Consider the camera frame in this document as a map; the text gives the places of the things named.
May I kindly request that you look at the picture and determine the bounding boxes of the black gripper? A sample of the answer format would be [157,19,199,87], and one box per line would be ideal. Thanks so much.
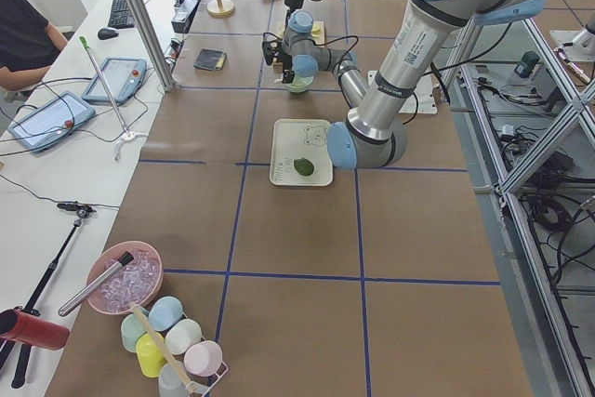
[262,33,295,84]

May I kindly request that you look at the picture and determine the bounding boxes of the green ceramic bowl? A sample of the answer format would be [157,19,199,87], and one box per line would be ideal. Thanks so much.
[285,76,313,94]

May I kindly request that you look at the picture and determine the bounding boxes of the pink bowl with ice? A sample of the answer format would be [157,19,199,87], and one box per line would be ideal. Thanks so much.
[86,241,164,315]

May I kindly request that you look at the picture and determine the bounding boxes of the grey folded cloth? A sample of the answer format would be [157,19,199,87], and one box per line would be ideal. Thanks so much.
[193,48,227,71]

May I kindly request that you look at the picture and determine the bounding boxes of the white bear serving tray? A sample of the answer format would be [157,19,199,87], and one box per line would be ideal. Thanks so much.
[270,119,333,187]

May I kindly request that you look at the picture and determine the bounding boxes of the wooden mug tree stand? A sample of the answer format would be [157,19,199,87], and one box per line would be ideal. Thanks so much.
[206,0,235,19]

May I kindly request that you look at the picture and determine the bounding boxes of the far teach pendant tablet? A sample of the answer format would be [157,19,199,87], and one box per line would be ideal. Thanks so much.
[82,57,147,105]

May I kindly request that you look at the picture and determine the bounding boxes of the teach pendant tablet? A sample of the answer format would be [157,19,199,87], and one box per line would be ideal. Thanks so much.
[8,91,96,152]
[82,57,147,105]

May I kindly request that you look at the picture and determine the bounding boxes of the white litter picker stick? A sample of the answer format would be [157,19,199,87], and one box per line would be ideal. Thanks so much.
[79,36,148,161]

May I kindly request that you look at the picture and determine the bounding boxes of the black keyboard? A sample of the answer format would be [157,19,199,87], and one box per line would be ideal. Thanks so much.
[108,0,135,29]

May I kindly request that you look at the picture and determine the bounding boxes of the black computer mouse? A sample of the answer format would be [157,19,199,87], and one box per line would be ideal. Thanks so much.
[97,27,119,40]

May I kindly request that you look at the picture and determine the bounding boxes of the steel tube black cap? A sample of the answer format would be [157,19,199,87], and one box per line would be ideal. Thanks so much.
[58,251,134,317]

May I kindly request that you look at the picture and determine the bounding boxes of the near teach pendant tablet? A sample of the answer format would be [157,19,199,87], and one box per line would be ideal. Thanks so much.
[8,91,96,152]

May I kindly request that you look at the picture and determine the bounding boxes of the person in black shirt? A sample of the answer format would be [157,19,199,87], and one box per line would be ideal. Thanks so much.
[1,0,68,91]

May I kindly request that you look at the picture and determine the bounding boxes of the blue plastic cup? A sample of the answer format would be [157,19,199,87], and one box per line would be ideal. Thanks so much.
[148,296,183,332]

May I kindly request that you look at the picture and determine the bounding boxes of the white plastic cup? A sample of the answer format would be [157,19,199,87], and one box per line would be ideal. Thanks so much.
[165,318,202,355]

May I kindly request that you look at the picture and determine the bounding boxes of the pink plastic cup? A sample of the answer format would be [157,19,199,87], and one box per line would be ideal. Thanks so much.
[183,340,223,377]

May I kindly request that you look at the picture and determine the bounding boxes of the mint green plastic cup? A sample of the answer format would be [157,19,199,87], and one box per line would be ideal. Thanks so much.
[120,313,146,353]

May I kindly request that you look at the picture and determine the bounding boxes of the yellow plastic cup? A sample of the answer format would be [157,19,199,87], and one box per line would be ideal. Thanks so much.
[136,333,166,378]

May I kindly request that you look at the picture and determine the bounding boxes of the grey plastic cup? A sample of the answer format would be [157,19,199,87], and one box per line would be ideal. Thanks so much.
[158,364,190,397]

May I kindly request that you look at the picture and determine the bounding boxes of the red cylinder bottle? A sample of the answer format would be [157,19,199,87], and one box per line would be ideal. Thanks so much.
[1,309,70,351]

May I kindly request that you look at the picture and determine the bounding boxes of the black selfie stick tripod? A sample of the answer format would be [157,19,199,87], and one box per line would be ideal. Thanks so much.
[1,202,95,389]

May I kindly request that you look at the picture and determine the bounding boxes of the aluminium frame post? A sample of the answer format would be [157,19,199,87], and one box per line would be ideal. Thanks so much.
[126,0,175,92]

